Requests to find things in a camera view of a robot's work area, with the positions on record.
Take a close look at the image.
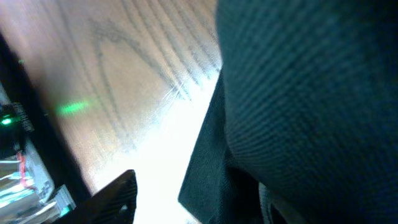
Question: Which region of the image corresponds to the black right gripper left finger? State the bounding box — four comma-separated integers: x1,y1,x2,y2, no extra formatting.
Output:
54,169,137,224

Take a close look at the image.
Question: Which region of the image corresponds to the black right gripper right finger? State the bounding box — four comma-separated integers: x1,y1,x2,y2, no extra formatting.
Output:
259,183,308,224

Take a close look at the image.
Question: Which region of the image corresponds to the black t-shirt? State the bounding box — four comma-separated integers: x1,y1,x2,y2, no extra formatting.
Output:
178,0,397,223

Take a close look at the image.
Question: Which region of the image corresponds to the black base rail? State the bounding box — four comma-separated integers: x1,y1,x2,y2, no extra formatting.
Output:
1,37,91,223

